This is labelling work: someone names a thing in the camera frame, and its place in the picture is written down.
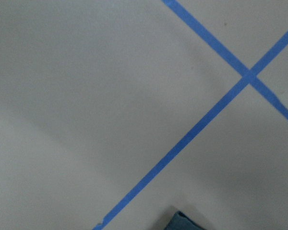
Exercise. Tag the black graphic t-shirt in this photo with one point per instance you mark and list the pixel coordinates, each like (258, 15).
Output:
(180, 221)

